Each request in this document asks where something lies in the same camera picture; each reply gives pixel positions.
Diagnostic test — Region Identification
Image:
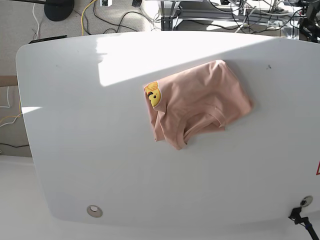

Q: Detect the black table leg bracket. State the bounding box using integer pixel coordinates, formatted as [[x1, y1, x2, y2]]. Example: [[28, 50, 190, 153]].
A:
[[160, 16, 173, 31]]

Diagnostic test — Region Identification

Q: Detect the red warning sticker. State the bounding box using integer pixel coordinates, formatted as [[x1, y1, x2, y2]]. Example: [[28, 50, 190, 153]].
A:
[[316, 162, 320, 176]]

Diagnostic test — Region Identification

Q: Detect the silver table grommet left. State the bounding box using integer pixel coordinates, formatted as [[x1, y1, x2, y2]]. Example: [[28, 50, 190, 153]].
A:
[[86, 205, 103, 218]]

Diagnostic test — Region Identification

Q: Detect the white cable on floor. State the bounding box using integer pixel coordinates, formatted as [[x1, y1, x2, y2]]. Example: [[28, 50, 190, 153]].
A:
[[0, 87, 24, 126]]

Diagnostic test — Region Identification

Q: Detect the black round stand base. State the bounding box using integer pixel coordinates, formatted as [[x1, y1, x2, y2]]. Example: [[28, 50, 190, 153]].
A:
[[44, 0, 75, 22]]

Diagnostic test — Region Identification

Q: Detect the silver table grommet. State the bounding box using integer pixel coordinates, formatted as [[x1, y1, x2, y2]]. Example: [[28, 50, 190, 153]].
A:
[[86, 205, 103, 218], [300, 195, 313, 208]]

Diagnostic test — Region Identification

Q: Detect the yellow cable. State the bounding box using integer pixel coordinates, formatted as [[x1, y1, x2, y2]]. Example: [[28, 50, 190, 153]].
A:
[[80, 0, 97, 37]]

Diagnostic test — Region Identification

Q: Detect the pink T-shirt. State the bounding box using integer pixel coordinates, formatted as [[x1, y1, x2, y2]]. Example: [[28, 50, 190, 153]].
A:
[[144, 60, 253, 150]]

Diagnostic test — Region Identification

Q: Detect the silver table grommet right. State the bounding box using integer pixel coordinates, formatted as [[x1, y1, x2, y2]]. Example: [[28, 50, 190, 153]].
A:
[[300, 195, 313, 208]]

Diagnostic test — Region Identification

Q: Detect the black clamp on table edge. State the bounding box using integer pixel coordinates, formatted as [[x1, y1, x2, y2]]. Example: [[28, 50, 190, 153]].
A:
[[288, 207, 319, 240]]

